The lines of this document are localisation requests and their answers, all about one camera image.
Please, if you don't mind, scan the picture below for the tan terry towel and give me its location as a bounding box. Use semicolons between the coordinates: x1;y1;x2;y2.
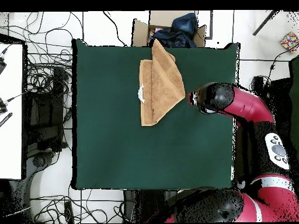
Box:
137;38;186;127

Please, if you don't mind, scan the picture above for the dark blue clothing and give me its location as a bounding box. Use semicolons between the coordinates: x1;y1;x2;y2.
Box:
148;12;199;48

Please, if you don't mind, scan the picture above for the brown cardboard box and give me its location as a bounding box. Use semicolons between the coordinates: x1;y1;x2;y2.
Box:
131;10;207;48

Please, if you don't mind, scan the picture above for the black chair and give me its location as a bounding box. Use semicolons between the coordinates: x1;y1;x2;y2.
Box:
251;75;293;141
24;66;69;155

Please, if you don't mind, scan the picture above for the dark green table cloth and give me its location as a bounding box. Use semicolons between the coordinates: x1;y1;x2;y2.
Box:
71;38;241;190

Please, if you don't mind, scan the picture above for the green covered side table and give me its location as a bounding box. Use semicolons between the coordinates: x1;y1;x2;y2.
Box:
288;55;299;155

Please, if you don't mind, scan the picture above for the black rod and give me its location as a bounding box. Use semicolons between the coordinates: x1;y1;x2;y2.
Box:
252;10;280;36

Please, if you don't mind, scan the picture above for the colourful patterned box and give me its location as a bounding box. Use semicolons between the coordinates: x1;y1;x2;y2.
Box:
280;31;299;53

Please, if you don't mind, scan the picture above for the black power strip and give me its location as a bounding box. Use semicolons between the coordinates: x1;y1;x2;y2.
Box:
63;201;75;224

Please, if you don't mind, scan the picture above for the white desk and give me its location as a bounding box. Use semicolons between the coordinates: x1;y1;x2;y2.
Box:
0;43;24;180

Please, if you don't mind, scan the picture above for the black device on desk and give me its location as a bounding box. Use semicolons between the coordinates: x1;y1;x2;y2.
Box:
0;57;8;75
0;96;9;115

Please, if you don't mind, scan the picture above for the long black cable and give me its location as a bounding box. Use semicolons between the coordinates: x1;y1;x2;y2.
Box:
102;10;127;47

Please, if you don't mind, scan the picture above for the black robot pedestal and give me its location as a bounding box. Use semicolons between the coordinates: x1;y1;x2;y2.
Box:
123;189;178;223

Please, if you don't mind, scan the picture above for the black cable tangle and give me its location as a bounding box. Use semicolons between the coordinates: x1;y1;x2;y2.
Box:
23;11;74;94
30;186;124;223

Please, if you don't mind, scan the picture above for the black striped strap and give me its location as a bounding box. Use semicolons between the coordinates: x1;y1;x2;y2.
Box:
0;112;13;128

